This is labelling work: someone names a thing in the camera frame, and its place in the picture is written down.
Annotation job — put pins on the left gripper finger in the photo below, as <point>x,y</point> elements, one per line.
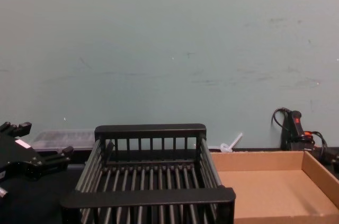
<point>57,159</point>
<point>18,130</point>

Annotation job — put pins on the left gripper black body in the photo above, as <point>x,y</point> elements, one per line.
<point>18,155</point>

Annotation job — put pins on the clear plastic case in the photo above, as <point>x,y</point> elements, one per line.
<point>58,138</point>

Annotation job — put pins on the black table cloth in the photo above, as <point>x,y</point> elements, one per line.
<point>39,208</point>

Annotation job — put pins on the black rack with steel bars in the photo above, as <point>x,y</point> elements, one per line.
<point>148,197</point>

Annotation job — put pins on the shallow brown cardboard tray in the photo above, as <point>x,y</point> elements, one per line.
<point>267,192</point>

